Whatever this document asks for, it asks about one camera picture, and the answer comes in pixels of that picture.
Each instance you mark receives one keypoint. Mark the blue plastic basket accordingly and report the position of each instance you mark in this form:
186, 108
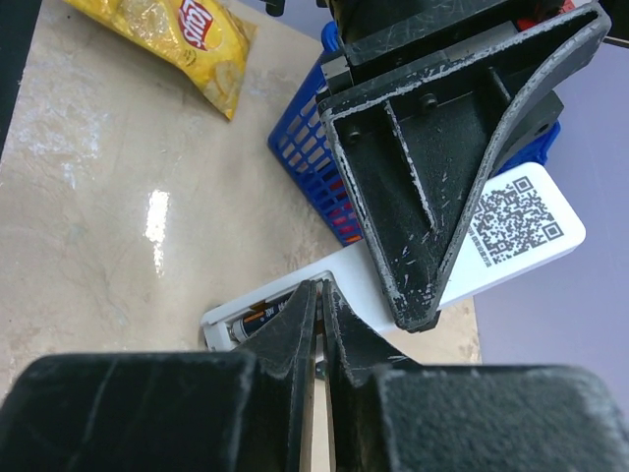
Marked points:
299, 144

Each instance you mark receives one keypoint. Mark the yellow Lays chips bag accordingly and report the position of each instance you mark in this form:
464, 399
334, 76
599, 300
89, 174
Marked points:
204, 39

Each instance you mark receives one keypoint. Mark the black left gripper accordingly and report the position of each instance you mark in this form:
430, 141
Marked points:
421, 100

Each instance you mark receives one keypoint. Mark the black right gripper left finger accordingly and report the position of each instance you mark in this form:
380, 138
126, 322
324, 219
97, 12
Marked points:
249, 409

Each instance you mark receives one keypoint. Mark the white air conditioner remote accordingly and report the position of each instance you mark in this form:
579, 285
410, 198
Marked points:
522, 221

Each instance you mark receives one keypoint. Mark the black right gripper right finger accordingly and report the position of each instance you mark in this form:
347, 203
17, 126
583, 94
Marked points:
387, 412

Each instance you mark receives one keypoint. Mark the black battery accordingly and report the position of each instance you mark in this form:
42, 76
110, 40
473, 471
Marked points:
258, 316

